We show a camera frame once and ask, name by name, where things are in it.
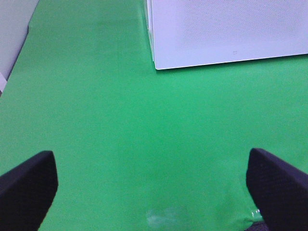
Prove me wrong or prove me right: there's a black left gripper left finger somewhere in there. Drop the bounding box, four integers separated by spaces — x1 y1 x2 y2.
0 151 58 231

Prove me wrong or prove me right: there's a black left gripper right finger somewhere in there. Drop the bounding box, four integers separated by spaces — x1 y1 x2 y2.
246 148 308 231

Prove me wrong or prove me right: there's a white microwave door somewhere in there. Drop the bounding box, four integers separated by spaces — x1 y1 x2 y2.
144 0 308 70

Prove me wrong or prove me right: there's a green table cloth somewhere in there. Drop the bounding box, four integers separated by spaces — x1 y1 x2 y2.
0 0 308 231

